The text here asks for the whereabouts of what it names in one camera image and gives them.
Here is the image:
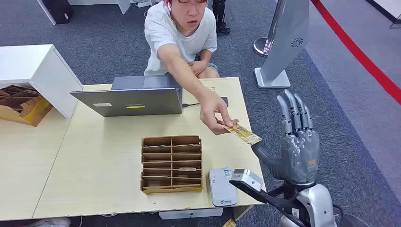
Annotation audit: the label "brown yellow cardboard box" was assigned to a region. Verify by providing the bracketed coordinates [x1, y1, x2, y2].
[0, 84, 54, 128]

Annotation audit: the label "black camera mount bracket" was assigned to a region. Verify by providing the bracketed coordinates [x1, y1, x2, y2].
[229, 180, 303, 227]

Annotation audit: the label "round grey base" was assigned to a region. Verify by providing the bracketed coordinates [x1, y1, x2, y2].
[337, 213, 372, 227]

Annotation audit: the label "black computer case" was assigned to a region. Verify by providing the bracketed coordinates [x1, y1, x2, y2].
[42, 0, 75, 25]

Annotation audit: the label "chrome stanchion post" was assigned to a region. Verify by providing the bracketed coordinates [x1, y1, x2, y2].
[253, 0, 287, 58]

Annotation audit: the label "white desk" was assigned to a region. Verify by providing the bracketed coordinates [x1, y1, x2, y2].
[37, 0, 131, 26]

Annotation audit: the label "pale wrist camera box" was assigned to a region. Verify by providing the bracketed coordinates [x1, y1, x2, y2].
[230, 168, 264, 192]

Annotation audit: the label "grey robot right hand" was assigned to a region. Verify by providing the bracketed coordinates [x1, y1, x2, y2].
[251, 89, 321, 188]

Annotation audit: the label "white shoe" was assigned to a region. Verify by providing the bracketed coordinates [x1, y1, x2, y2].
[26, 218, 72, 227]

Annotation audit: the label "black robot legs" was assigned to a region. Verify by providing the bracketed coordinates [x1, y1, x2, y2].
[212, 0, 232, 35]

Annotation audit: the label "red barrier strip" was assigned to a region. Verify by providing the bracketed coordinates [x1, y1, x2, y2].
[311, 0, 401, 105]

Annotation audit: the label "grey kiosk stand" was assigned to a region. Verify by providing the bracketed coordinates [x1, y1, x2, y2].
[254, 0, 311, 89]

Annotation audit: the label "grey white card reader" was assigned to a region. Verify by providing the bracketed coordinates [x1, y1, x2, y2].
[208, 167, 238, 208]

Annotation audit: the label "person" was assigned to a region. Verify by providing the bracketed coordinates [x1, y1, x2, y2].
[143, 0, 240, 136]

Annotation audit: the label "yellow ID card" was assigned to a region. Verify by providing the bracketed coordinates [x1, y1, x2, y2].
[223, 123, 263, 146]

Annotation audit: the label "brown cardboard card organiser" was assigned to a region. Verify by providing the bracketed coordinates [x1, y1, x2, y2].
[140, 135, 204, 195]

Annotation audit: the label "person's left hand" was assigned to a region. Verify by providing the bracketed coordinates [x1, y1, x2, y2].
[188, 60, 208, 77]

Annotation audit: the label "grey laptop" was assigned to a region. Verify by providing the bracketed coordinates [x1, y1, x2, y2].
[69, 73, 184, 117]

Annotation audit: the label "person's right hand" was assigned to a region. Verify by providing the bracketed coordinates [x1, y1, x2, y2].
[199, 91, 239, 136]

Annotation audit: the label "white cabinet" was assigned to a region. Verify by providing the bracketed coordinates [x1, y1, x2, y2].
[0, 44, 84, 120]

